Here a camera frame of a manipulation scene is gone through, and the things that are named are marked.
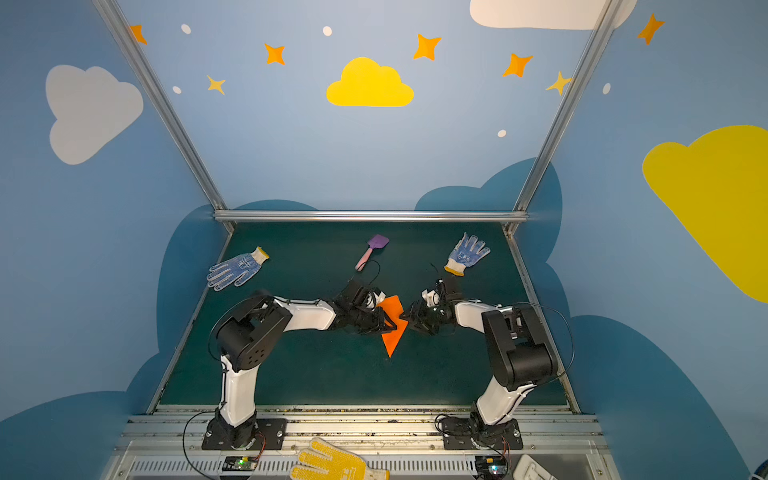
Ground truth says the orange square paper sheet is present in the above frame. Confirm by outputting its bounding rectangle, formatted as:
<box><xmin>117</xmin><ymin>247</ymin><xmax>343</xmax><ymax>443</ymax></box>
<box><xmin>375</xmin><ymin>295</ymin><xmax>409</xmax><ymax>359</ymax></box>

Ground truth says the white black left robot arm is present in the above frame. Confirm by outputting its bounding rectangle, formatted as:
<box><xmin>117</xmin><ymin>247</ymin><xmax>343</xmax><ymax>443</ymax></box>
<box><xmin>201</xmin><ymin>280</ymin><xmax>397</xmax><ymax>451</ymax></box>

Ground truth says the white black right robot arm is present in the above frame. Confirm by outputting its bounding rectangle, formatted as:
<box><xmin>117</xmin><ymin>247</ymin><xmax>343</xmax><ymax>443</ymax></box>
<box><xmin>400</xmin><ymin>279</ymin><xmax>559</xmax><ymax>451</ymax></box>

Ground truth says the blue dotted glove right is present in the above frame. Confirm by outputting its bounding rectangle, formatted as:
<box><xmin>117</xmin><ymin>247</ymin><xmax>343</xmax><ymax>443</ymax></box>
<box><xmin>444</xmin><ymin>233</ymin><xmax>491</xmax><ymax>277</ymax></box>

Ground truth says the blue dotted glove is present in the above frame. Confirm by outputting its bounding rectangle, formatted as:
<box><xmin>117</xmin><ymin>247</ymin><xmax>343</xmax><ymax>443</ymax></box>
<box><xmin>444</xmin><ymin>233</ymin><xmax>491</xmax><ymax>277</ymax></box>
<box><xmin>206</xmin><ymin>247</ymin><xmax>270</xmax><ymax>291</ymax></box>

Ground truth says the purple pink toy spatula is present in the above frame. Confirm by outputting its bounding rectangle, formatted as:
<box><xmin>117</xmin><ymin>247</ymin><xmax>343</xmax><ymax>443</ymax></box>
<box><xmin>355</xmin><ymin>234</ymin><xmax>389</xmax><ymax>272</ymax></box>

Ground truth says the blue dotted glove left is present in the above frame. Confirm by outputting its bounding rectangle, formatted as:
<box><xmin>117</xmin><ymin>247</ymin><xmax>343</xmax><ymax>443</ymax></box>
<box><xmin>206</xmin><ymin>247</ymin><xmax>270</xmax><ymax>291</ymax></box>

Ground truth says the yellow dotted glove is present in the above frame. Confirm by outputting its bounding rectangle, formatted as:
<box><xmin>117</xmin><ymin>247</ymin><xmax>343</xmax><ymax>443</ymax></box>
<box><xmin>289</xmin><ymin>437</ymin><xmax>391</xmax><ymax>480</ymax></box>

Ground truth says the right green circuit board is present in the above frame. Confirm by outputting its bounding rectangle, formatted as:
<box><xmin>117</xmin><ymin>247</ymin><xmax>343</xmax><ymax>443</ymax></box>
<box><xmin>474</xmin><ymin>456</ymin><xmax>509</xmax><ymax>480</ymax></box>

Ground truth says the green circuit board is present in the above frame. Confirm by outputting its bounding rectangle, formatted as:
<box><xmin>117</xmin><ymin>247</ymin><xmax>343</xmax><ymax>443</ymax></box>
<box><xmin>222</xmin><ymin>456</ymin><xmax>259</xmax><ymax>472</ymax></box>
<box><xmin>474</xmin><ymin>456</ymin><xmax>509</xmax><ymax>480</ymax></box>

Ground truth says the white object bottom right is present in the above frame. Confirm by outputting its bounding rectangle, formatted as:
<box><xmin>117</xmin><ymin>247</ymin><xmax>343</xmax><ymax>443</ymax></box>
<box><xmin>512</xmin><ymin>454</ymin><xmax>557</xmax><ymax>480</ymax></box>

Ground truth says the left green circuit board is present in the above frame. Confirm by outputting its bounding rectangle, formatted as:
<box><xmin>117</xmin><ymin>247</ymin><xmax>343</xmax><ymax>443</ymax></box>
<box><xmin>222</xmin><ymin>456</ymin><xmax>259</xmax><ymax>472</ymax></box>

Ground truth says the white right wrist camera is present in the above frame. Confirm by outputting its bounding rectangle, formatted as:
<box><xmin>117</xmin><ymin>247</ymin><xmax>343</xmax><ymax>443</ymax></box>
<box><xmin>421</xmin><ymin>290</ymin><xmax>440</xmax><ymax>308</ymax></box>

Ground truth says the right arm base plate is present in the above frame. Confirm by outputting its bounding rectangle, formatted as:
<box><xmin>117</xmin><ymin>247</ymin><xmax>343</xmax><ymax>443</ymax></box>
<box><xmin>435</xmin><ymin>416</ymin><xmax>524</xmax><ymax>451</ymax></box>

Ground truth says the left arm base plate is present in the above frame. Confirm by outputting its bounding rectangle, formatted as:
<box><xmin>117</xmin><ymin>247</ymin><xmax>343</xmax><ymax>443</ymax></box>
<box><xmin>201</xmin><ymin>418</ymin><xmax>287</xmax><ymax>451</ymax></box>

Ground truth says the left aluminium frame post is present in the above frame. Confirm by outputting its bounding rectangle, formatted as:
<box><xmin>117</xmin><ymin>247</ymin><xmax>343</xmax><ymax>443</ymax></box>
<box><xmin>93</xmin><ymin>0</ymin><xmax>228</xmax><ymax>212</ymax></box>

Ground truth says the aluminium frame post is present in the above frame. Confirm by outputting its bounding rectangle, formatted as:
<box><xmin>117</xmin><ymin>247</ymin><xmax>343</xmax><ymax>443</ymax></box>
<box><xmin>93</xmin><ymin>0</ymin><xmax>228</xmax><ymax>212</ymax></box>
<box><xmin>504</xmin><ymin>0</ymin><xmax>624</xmax><ymax>239</ymax></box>

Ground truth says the aluminium front rail base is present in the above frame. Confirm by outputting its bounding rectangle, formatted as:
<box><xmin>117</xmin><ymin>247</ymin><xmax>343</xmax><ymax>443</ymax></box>
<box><xmin>102</xmin><ymin>405</ymin><xmax>620</xmax><ymax>479</ymax></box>

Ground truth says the right aluminium frame post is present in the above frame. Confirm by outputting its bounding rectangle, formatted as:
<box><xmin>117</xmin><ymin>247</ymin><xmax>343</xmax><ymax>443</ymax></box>
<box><xmin>504</xmin><ymin>0</ymin><xmax>624</xmax><ymax>239</ymax></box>

